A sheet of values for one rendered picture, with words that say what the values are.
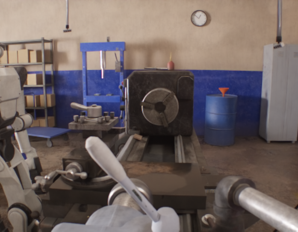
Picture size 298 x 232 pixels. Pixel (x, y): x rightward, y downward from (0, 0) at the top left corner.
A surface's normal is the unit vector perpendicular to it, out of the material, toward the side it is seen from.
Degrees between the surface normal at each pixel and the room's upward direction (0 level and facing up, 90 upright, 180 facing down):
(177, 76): 90
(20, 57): 90
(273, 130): 90
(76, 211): 0
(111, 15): 90
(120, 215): 6
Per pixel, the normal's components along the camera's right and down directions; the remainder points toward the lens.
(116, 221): 0.11, -0.98
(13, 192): -0.07, 0.18
